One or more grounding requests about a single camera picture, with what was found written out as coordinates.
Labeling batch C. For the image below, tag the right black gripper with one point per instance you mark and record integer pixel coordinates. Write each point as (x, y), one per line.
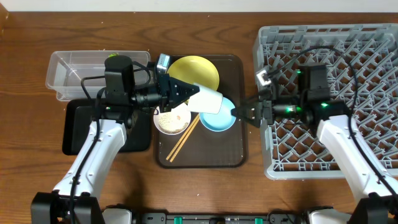
(266, 109)

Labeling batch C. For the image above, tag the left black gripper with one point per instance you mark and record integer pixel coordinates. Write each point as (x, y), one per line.
(169, 88)

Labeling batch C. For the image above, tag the white plastic cup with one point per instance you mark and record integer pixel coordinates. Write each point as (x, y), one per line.
(205, 101)

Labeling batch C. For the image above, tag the green yellow snack wrapper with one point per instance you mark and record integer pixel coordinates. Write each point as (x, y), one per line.
(113, 55)

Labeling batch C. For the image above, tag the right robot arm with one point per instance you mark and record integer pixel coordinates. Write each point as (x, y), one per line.
(373, 187)

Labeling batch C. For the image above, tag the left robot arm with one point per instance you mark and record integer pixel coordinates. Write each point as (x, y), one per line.
(75, 198)

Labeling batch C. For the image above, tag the grey plastic dishwasher rack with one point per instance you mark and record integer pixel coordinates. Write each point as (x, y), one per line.
(362, 71)

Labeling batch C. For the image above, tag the yellow round plate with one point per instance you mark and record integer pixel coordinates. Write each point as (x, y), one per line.
(195, 69)

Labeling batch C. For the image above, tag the wooden chopstick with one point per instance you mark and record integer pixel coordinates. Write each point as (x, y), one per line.
(184, 143)
(180, 141)

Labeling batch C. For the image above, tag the light blue bowl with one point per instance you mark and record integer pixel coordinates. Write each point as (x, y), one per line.
(221, 121)

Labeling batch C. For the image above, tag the white bowl with rice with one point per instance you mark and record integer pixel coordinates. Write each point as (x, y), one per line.
(173, 122)

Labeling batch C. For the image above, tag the dark brown serving tray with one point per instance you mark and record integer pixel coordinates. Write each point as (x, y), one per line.
(205, 149)

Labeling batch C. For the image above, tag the black plastic bin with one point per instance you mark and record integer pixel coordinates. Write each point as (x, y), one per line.
(77, 126)

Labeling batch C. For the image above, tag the clear plastic bin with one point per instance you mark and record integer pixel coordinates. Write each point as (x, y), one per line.
(67, 68)

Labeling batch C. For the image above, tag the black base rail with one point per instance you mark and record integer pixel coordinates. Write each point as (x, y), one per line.
(217, 219)

